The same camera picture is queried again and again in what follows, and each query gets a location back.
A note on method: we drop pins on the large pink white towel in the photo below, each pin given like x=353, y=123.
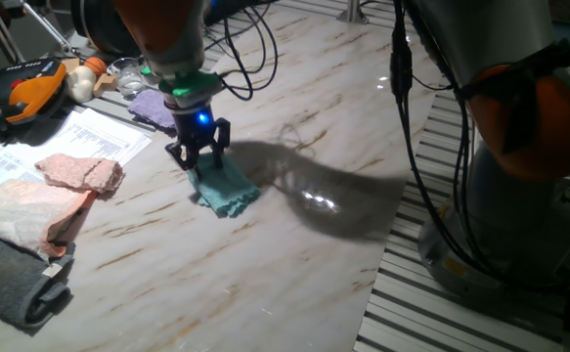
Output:
x=20, y=210

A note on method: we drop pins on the small plain wooden block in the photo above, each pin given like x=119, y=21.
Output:
x=71, y=64

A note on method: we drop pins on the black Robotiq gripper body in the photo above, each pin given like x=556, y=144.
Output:
x=194, y=129

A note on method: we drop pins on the purple terry cloth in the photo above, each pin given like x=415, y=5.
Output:
x=150, y=110

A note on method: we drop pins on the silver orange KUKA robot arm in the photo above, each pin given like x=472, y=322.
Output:
x=509, y=122

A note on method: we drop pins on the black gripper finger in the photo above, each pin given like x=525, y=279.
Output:
x=221, y=142
x=187, y=159

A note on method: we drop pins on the orange black teach pendant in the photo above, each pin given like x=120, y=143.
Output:
x=30, y=93

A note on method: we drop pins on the teal terry cloth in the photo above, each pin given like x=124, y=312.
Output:
x=226, y=190

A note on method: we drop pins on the white garlic shaped toy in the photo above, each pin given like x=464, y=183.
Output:
x=80, y=83

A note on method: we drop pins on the small orange toy basketball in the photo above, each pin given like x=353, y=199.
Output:
x=95, y=65

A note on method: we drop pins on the metal post base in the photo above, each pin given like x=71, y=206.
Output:
x=353, y=12

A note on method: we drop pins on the printed white paper sheet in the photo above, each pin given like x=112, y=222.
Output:
x=1, y=172
x=94, y=137

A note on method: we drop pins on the notched wooden block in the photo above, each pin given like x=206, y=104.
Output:
x=103, y=84

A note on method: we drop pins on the large black round device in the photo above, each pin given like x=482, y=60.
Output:
x=99, y=24

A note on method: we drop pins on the small pink terry cloth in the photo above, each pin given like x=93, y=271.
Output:
x=79, y=172

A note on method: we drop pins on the glass beaker with clear liquid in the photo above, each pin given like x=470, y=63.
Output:
x=128, y=83

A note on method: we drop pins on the gray folded towel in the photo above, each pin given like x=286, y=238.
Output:
x=6, y=281

